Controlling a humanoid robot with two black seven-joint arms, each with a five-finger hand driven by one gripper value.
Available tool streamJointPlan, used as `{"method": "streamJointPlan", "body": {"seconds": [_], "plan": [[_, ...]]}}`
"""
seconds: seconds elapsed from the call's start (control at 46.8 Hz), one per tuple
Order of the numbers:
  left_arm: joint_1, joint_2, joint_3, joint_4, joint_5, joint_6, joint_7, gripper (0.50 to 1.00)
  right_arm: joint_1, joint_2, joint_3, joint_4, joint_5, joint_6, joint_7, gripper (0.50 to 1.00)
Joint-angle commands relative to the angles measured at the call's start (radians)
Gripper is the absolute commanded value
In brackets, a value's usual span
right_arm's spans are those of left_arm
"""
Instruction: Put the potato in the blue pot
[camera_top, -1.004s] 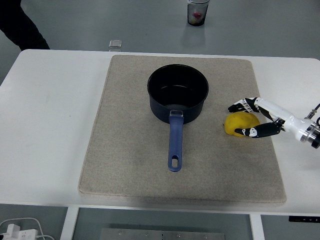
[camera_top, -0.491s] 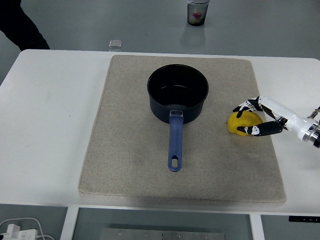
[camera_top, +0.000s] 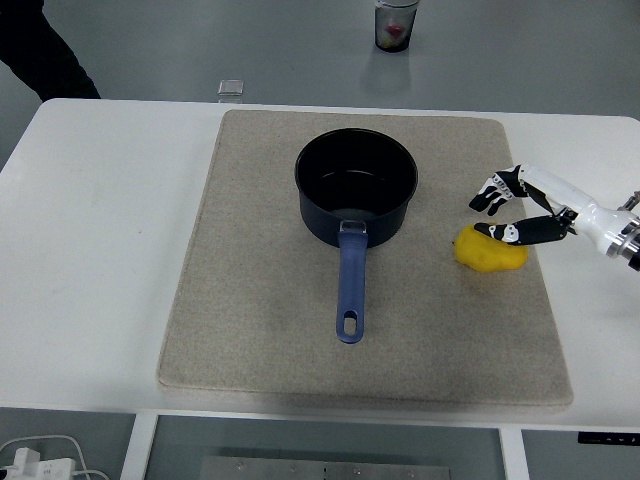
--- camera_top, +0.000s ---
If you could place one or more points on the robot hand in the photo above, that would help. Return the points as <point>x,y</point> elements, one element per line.
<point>590,212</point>

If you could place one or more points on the black table control panel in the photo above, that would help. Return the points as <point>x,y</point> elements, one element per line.
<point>607,437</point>

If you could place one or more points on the white table leg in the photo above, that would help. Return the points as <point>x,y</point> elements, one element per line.
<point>137,450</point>
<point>512,455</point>

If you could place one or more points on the dark bin with clear liner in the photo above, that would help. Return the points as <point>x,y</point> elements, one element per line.
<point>395,30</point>

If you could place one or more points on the beige felt mat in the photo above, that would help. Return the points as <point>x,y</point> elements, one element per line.
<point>260,310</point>

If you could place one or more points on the grey metal plate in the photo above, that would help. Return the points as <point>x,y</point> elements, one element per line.
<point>325,470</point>

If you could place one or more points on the small clear plastic box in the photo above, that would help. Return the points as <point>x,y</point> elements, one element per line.
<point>231,87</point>

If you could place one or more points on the person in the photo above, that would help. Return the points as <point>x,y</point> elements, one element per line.
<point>40,55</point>

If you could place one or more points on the white power strip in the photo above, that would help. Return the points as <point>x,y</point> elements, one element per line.
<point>45,469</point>

